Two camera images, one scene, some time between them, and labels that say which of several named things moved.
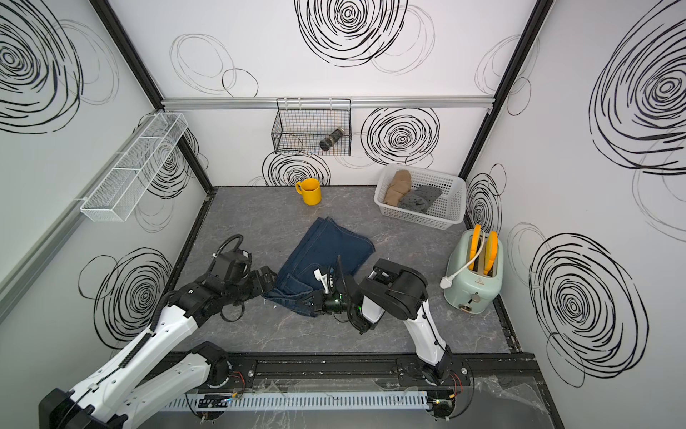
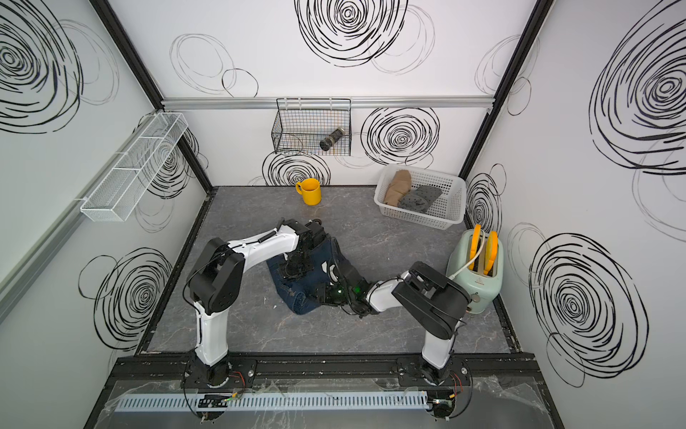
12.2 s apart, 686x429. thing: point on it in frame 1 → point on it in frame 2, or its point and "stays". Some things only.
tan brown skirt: x=398 y=188 stays
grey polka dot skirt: x=420 y=199 stays
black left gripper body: x=250 y=286 → x=298 y=267
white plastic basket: x=430 y=197 stays
